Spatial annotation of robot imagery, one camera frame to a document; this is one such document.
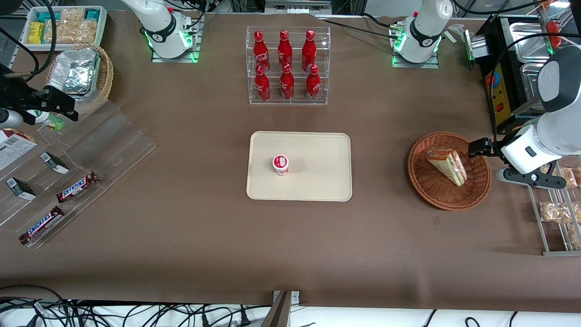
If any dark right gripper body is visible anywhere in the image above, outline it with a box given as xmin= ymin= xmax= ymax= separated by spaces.
xmin=0 ymin=64 xmax=46 ymax=114

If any triangle sandwich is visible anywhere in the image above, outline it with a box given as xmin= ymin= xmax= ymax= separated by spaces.
xmin=425 ymin=148 xmax=468 ymax=187

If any tan deep wicker basket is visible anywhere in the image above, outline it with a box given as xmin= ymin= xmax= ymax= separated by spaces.
xmin=45 ymin=43 xmax=114 ymax=116

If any brown round wicker basket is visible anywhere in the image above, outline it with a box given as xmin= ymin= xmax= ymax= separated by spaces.
xmin=407 ymin=132 xmax=492 ymax=211

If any steel appliance tray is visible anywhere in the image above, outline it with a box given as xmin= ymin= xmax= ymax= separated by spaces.
xmin=520 ymin=64 xmax=546 ymax=112
xmin=508 ymin=22 xmax=552 ymax=64

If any beige plastic tray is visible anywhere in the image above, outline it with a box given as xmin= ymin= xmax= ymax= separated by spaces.
xmin=246 ymin=131 xmax=353 ymax=202

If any green white small bottle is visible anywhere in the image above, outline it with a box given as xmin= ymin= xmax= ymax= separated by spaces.
xmin=27 ymin=109 xmax=65 ymax=131

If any silver foil container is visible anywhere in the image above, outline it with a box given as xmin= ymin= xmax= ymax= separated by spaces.
xmin=48 ymin=49 xmax=101 ymax=96

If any white carton with barcode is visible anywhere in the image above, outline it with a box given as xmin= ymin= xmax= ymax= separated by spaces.
xmin=0 ymin=129 xmax=38 ymax=172

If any black appliance with yellow panel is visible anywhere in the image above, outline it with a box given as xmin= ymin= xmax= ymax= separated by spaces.
xmin=474 ymin=14 xmax=581 ymax=135

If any small black white box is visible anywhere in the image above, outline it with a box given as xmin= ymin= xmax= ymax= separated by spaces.
xmin=40 ymin=152 xmax=70 ymax=175
xmin=5 ymin=177 xmax=37 ymax=201

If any yellow snack packet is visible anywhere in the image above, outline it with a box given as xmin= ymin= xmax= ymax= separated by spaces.
xmin=29 ymin=22 xmax=46 ymax=45

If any clear acrylic display stand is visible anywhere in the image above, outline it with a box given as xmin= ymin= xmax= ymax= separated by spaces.
xmin=0 ymin=100 xmax=157 ymax=249

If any snickers chocolate bar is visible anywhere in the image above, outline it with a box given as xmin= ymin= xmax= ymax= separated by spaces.
xmin=19 ymin=206 xmax=65 ymax=246
xmin=56 ymin=172 xmax=99 ymax=203

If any white plastic bin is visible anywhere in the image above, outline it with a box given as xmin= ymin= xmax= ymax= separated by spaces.
xmin=21 ymin=6 xmax=108 ymax=51

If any crumpled clear plastic wrap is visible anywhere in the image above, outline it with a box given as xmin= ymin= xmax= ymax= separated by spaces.
xmin=448 ymin=24 xmax=477 ymax=39

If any clear acrylic bottle rack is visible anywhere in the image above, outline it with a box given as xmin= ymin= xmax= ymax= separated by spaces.
xmin=246 ymin=26 xmax=331 ymax=106

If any red cola bottle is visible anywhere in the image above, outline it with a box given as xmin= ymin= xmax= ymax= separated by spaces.
xmin=302 ymin=30 xmax=317 ymax=72
xmin=280 ymin=64 xmax=295 ymax=100
xmin=253 ymin=31 xmax=271 ymax=73
xmin=305 ymin=65 xmax=321 ymax=102
xmin=254 ymin=64 xmax=271 ymax=102
xmin=278 ymin=30 xmax=293 ymax=69

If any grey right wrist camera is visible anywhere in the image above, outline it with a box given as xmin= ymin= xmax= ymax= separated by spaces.
xmin=0 ymin=109 xmax=23 ymax=129

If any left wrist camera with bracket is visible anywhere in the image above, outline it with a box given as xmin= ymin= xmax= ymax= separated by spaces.
xmin=496 ymin=167 xmax=567 ymax=189

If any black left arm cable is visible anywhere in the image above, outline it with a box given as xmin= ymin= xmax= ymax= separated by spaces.
xmin=489 ymin=33 xmax=581 ymax=137

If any grey wire rack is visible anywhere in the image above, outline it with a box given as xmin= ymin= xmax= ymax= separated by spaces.
xmin=527 ymin=154 xmax=581 ymax=256

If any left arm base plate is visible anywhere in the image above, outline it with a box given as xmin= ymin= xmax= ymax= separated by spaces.
xmin=392 ymin=23 xmax=440 ymax=69

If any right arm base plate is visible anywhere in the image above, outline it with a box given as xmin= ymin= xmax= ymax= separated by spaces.
xmin=151 ymin=13 xmax=201 ymax=63

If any aluminium frame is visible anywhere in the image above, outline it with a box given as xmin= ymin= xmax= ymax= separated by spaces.
xmin=265 ymin=0 xmax=332 ymax=13

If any aluminium post with bracket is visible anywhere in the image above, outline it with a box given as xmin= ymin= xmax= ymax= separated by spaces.
xmin=261 ymin=291 xmax=300 ymax=327

